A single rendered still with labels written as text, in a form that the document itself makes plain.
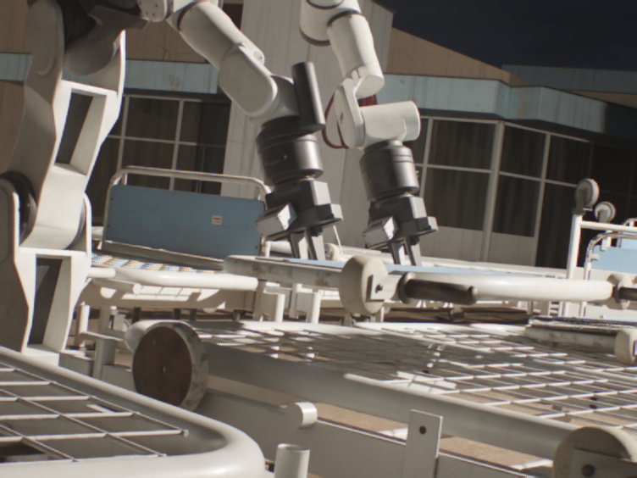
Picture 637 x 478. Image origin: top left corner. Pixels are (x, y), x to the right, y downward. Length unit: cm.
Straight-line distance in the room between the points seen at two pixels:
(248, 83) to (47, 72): 57
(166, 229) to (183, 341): 227
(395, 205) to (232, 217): 166
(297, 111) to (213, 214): 191
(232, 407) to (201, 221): 218
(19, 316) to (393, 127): 77
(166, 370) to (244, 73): 46
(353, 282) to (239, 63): 55
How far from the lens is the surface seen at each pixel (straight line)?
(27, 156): 218
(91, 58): 216
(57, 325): 223
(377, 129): 189
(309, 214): 160
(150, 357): 147
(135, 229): 379
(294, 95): 166
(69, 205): 219
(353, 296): 120
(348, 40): 198
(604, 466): 82
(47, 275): 221
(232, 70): 167
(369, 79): 195
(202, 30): 175
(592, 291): 183
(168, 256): 367
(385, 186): 186
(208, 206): 356
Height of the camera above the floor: 68
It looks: 1 degrees down
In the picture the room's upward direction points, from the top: 7 degrees clockwise
